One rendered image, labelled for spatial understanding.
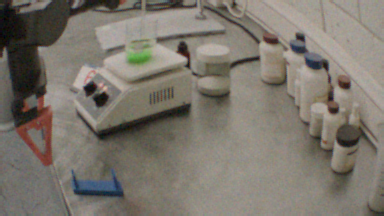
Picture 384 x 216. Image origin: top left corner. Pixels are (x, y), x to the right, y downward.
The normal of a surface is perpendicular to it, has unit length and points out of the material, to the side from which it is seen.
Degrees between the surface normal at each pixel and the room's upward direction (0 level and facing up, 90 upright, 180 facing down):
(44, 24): 84
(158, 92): 90
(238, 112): 0
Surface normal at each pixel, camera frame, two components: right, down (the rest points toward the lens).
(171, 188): -0.02, -0.90
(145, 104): 0.55, 0.35
